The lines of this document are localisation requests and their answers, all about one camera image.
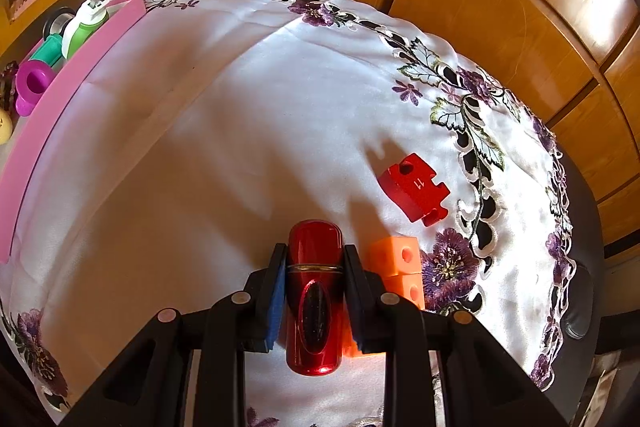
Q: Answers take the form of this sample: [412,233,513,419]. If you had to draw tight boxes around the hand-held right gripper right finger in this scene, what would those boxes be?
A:
[344,244,571,427]

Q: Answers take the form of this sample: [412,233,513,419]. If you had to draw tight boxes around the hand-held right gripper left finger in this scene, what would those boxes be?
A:
[57,243,288,427]

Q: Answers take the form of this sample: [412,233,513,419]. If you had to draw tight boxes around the glossy red capsule case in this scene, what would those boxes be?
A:
[285,219,347,377]

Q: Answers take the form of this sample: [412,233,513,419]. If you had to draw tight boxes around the pink tray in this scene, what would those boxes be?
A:
[0,0,147,265]

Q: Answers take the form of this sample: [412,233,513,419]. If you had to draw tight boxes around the magenta plastic spool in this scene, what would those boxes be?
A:
[15,59,56,116]

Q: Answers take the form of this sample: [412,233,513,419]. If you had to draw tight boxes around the teal plastic spool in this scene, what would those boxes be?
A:
[32,34,66,70]

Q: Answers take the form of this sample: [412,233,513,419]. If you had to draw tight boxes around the orange linked cubes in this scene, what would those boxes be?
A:
[345,237,426,358]

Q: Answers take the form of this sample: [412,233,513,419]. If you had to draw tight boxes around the red puzzle-shaped block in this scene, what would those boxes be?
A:
[377,153,451,228]

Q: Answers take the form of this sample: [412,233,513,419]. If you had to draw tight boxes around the white embroidered floral tablecloth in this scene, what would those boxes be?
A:
[0,0,576,427]

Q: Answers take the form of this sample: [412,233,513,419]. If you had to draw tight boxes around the green and white plug adapter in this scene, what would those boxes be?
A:
[61,0,111,60]

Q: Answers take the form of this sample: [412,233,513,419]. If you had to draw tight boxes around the dark grey spool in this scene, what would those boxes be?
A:
[42,7,77,42]

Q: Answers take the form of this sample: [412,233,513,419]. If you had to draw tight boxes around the dark bead string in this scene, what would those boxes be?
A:
[0,61,20,110]

